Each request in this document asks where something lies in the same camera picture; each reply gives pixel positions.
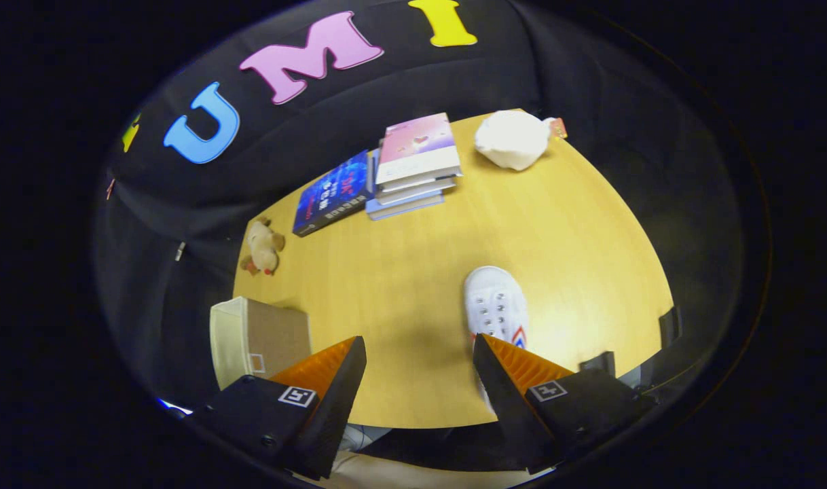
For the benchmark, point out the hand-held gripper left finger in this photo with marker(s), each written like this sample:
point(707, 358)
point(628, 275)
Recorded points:
point(335, 407)

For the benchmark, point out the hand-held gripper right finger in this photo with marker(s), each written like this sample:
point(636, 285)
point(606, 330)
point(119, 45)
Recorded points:
point(505, 407)

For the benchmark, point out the brown fabric storage box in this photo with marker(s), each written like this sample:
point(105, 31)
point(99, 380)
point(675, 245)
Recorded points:
point(261, 339)

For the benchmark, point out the white canvas shoe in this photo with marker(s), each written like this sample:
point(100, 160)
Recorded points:
point(496, 305)

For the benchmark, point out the tan plush toy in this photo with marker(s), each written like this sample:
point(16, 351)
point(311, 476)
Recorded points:
point(263, 248)

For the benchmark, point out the pale blue book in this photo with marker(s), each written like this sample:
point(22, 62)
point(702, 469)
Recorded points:
point(403, 207)

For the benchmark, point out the blue cover book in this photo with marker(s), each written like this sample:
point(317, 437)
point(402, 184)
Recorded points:
point(335, 193)

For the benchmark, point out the silver clip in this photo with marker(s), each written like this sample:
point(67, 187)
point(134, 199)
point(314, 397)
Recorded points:
point(180, 251)

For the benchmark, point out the pink cover book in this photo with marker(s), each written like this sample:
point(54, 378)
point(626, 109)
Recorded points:
point(417, 149)

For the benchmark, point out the pink clip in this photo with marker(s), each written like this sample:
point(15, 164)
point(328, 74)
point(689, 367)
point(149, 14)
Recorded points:
point(109, 189)

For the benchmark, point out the black backdrop cloth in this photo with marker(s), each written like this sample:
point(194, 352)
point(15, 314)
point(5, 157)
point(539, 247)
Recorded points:
point(624, 102)

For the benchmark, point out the black table bracket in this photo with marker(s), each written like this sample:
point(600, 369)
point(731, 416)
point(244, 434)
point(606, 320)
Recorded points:
point(669, 326)
point(598, 363)

